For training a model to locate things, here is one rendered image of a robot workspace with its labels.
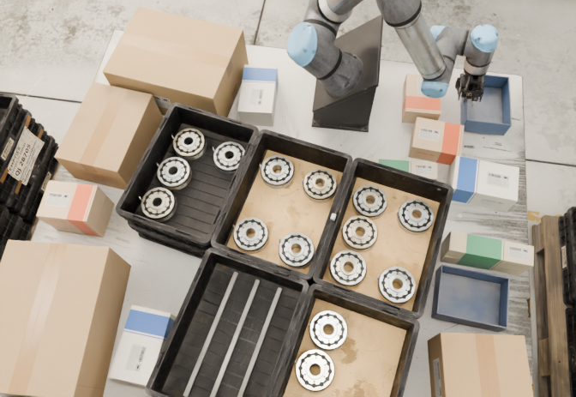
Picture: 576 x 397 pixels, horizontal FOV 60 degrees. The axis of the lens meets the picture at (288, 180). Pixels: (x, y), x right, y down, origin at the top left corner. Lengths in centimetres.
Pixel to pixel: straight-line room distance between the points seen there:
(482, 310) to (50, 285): 125
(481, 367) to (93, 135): 134
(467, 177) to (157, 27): 117
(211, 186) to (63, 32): 195
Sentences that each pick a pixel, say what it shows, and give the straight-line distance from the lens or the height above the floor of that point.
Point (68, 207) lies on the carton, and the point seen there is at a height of 85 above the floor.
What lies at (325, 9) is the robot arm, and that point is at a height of 111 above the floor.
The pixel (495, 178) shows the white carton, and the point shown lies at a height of 79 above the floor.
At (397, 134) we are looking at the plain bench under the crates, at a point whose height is 70.
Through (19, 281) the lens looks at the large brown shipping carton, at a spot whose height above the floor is 90.
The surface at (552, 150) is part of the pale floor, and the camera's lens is 285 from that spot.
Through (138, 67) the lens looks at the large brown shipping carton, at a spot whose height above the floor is 90.
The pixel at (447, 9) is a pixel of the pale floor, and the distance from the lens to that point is 322.
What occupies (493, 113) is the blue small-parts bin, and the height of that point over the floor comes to 72.
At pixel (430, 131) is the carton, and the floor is 77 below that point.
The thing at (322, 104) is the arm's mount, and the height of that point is 83.
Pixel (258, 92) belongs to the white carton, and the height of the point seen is 79.
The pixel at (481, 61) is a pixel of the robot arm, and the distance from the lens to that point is 162.
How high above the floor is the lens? 225
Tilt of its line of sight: 65 degrees down
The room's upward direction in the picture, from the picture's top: 4 degrees counter-clockwise
